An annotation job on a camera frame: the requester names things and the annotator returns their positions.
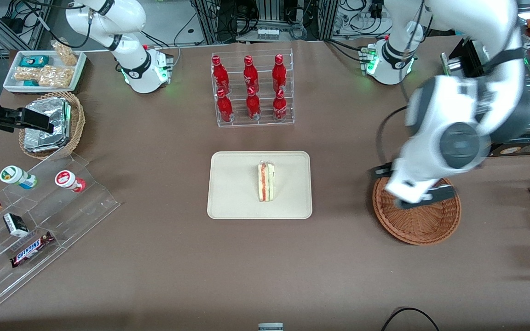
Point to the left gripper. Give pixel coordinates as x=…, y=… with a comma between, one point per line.
x=380, y=172

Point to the triangular sandwich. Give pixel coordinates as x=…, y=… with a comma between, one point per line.
x=266, y=181

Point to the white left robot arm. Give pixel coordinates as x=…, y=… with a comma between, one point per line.
x=430, y=115

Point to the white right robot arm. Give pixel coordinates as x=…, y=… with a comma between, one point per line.
x=134, y=69

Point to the small tan wicker basket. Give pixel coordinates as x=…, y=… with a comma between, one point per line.
x=77, y=124

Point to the large brown wicker basket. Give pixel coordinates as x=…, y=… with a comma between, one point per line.
x=421, y=227

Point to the beige rectangular tray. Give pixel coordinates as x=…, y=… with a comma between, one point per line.
x=233, y=186

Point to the foil wrapped package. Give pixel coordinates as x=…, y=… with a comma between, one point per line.
x=48, y=115

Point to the small teal snack packet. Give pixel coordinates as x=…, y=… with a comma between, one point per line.
x=31, y=83

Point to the white rectangular snack bin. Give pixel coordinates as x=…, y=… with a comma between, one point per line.
x=12, y=82

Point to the clear bag of crackers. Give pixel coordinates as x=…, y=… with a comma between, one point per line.
x=65, y=54
x=56, y=77
x=26, y=73

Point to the green lid yogurt cup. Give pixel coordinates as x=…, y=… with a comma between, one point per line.
x=14, y=176

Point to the large teal snack packet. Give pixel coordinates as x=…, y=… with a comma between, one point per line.
x=34, y=61

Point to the red lid yogurt cup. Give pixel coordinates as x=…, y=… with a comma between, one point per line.
x=68, y=179

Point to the small black white box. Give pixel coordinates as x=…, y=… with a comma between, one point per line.
x=15, y=224

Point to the clear acrylic stepped stand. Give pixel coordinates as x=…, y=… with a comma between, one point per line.
x=76, y=216

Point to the clear acrylic bottle rack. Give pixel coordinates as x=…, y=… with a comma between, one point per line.
x=288, y=115

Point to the red soda bottle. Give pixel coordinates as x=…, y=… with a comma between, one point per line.
x=279, y=76
x=250, y=76
x=220, y=76
x=280, y=106
x=253, y=105
x=225, y=108

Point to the snickers chocolate bar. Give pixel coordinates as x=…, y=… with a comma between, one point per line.
x=31, y=249

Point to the white power strip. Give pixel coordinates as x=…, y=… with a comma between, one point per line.
x=267, y=33

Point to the grey device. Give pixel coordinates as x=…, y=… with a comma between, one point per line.
x=270, y=327

